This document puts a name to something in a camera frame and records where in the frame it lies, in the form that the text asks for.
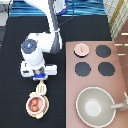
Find cream round plate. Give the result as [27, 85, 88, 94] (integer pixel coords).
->
[26, 95, 49, 119]

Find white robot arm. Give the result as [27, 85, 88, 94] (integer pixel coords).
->
[20, 0, 62, 80]

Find pink toy mushroom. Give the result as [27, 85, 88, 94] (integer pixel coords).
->
[30, 98, 40, 112]

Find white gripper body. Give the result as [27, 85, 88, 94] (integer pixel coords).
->
[20, 61, 57, 81]

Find pink pot lid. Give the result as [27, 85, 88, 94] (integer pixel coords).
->
[74, 43, 89, 57]

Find black table mat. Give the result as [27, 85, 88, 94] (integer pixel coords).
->
[0, 15, 111, 128]

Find grey toy wok pan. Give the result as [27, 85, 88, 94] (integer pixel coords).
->
[76, 87, 128, 128]

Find black burner top right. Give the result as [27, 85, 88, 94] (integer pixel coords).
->
[96, 45, 111, 58]

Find pink toy stove top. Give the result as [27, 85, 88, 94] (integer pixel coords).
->
[66, 41, 128, 128]

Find black burner lower left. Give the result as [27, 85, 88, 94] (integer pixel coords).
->
[75, 62, 91, 77]

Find cream toy spatula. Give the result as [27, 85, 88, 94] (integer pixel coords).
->
[36, 81, 47, 95]

